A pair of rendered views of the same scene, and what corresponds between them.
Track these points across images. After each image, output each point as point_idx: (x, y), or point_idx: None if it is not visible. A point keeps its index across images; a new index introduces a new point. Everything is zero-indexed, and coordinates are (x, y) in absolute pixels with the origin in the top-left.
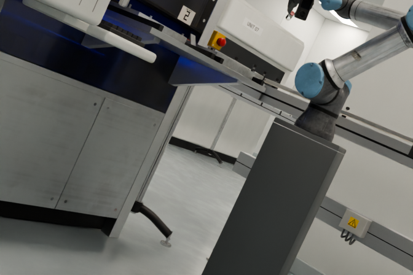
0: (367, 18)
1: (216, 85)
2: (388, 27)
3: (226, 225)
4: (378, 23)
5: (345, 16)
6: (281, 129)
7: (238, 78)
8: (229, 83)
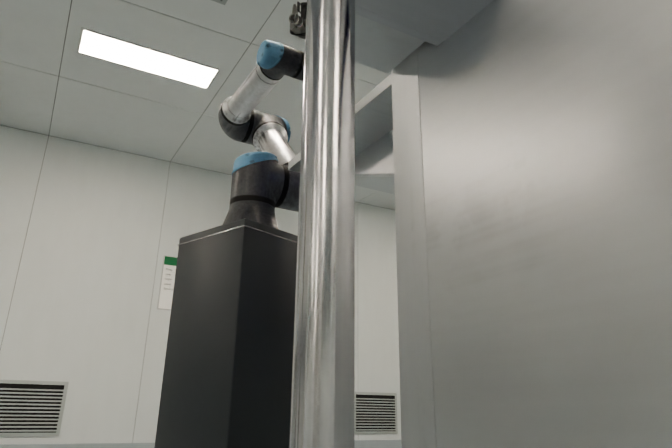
0: (269, 91)
1: (368, 174)
2: (254, 105)
3: None
4: (261, 99)
5: (277, 76)
6: None
7: (366, 187)
8: (356, 176)
